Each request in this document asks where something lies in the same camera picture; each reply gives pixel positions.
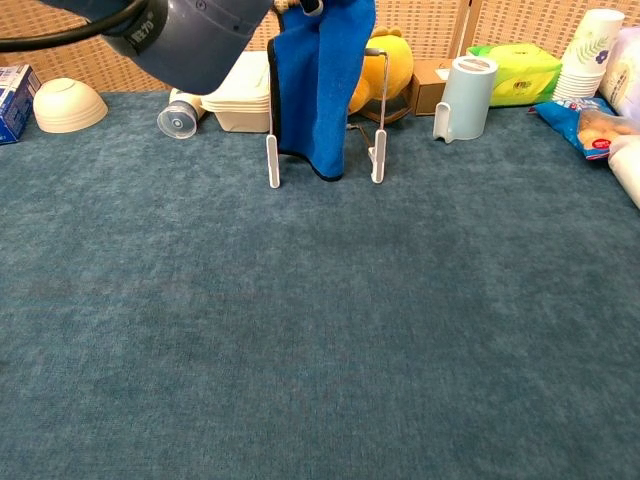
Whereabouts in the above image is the blue cookie snack bag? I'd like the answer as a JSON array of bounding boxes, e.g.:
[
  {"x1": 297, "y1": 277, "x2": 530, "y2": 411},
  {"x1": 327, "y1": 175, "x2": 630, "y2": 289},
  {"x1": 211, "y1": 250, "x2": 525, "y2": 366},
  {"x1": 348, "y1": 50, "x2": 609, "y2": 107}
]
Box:
[{"x1": 529, "y1": 97, "x2": 640, "y2": 161}]

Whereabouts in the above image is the white mayonnaise squeeze bottle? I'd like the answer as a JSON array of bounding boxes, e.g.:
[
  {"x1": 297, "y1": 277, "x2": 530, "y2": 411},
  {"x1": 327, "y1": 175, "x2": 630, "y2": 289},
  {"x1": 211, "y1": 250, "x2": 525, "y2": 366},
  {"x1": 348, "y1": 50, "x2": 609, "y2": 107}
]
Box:
[{"x1": 156, "y1": 87, "x2": 207, "y2": 140}]

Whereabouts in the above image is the beige upturned bowl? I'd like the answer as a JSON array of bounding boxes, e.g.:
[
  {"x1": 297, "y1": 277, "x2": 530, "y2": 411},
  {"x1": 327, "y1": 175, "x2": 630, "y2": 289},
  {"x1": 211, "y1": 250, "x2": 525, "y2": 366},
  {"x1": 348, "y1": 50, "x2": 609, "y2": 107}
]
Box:
[{"x1": 32, "y1": 77, "x2": 109, "y2": 134}]

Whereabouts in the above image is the light blue cylinder holder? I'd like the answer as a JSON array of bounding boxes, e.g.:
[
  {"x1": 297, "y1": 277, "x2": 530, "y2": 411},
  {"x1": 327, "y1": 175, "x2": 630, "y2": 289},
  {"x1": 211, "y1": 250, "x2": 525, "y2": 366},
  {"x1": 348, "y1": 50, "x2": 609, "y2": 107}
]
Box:
[{"x1": 432, "y1": 55, "x2": 498, "y2": 145}]

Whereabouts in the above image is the stack of paper cups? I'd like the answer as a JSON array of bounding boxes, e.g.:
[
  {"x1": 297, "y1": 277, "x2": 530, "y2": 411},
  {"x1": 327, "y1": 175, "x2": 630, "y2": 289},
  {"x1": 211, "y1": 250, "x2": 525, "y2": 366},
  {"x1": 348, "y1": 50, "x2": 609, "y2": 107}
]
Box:
[{"x1": 552, "y1": 8, "x2": 626, "y2": 103}]

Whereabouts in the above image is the grey and blue cloth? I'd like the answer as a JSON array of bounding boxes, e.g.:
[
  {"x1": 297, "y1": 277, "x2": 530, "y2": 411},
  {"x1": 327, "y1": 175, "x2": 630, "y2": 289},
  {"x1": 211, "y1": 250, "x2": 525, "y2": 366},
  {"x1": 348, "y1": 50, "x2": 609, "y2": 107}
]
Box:
[{"x1": 267, "y1": 0, "x2": 377, "y2": 183}]

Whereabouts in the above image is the brown cardboard box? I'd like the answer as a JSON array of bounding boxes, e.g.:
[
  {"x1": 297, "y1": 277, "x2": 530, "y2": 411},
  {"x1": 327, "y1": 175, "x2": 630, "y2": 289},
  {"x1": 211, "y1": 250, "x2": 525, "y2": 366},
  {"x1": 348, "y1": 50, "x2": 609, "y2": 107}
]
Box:
[{"x1": 408, "y1": 58, "x2": 456, "y2": 117}]

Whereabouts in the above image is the blue carpet table cover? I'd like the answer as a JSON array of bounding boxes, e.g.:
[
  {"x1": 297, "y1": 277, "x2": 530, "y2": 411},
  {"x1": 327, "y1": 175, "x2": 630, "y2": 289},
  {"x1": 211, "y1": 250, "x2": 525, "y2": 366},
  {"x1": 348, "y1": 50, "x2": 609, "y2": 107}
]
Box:
[{"x1": 0, "y1": 89, "x2": 640, "y2": 480}]

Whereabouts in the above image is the wicker folding screen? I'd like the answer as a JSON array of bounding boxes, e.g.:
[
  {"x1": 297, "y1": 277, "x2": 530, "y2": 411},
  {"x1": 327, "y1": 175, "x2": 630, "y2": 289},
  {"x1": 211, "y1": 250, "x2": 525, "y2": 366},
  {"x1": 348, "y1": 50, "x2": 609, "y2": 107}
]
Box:
[{"x1": 0, "y1": 0, "x2": 640, "y2": 96}]

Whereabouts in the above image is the translucent white plastic bag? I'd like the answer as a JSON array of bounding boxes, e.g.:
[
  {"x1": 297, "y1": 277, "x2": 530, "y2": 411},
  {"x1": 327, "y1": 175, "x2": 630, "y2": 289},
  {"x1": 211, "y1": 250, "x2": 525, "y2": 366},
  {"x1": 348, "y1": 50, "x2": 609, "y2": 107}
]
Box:
[{"x1": 607, "y1": 134, "x2": 640, "y2": 210}]

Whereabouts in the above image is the pale lavender large bag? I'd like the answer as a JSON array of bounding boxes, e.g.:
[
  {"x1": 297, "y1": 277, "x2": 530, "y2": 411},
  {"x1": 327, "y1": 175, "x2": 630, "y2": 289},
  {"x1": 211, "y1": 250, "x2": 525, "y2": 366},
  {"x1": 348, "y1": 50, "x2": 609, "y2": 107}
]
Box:
[{"x1": 598, "y1": 25, "x2": 640, "y2": 119}]

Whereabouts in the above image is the beige lunch box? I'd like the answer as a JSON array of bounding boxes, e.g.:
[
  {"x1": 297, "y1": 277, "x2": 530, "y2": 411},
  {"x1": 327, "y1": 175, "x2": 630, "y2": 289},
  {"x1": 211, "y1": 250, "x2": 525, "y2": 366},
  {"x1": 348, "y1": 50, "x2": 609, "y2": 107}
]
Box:
[{"x1": 200, "y1": 49, "x2": 274, "y2": 134}]

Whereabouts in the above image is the metal rack with white feet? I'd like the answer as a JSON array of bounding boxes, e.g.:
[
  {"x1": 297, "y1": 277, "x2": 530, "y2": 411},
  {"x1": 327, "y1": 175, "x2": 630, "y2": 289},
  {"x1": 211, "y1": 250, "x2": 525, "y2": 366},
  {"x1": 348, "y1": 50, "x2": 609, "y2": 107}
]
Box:
[{"x1": 264, "y1": 47, "x2": 389, "y2": 190}]

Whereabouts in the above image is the yellow plush toy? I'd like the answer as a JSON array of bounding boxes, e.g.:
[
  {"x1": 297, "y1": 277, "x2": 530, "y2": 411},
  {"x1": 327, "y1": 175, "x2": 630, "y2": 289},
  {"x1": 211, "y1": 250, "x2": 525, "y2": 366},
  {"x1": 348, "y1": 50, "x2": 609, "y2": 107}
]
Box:
[{"x1": 347, "y1": 25, "x2": 415, "y2": 116}]

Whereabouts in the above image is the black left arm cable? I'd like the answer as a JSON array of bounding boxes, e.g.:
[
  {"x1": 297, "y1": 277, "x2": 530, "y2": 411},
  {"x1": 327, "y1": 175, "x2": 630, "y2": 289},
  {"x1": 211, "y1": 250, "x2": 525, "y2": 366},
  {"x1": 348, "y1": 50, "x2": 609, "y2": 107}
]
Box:
[{"x1": 0, "y1": 0, "x2": 151, "y2": 51}]

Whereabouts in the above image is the blue toothpaste box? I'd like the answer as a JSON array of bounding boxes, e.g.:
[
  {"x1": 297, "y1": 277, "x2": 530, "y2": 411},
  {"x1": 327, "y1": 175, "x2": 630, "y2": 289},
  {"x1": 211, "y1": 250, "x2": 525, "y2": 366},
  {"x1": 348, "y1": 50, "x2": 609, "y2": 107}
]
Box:
[{"x1": 0, "y1": 64, "x2": 42, "y2": 146}]

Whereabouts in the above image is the green tissue pack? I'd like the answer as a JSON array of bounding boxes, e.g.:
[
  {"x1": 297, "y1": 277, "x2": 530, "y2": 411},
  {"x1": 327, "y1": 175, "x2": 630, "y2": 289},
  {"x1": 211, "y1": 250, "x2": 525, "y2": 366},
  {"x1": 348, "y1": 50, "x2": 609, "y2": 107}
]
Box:
[{"x1": 466, "y1": 43, "x2": 563, "y2": 108}]

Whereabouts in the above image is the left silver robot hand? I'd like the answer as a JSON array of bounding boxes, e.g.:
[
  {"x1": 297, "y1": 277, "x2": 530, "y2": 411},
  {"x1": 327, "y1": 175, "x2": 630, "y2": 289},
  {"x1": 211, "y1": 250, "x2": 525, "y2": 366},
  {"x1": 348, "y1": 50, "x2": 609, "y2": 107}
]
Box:
[{"x1": 272, "y1": 0, "x2": 324, "y2": 18}]

